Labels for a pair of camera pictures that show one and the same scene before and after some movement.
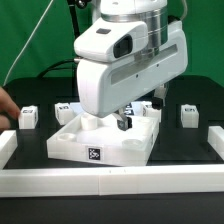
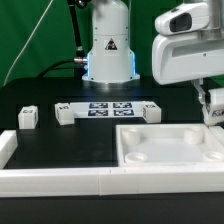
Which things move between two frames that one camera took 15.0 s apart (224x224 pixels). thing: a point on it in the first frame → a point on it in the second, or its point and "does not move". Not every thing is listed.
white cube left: x=28 y=117 does not move
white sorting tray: x=108 y=143 → x=167 y=145
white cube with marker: x=189 y=116 → x=215 y=114
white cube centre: x=151 y=113 does not move
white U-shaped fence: x=108 y=181 does not move
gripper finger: x=124 y=122 → x=201 y=93
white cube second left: x=64 y=112 does not move
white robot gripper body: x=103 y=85 → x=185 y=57
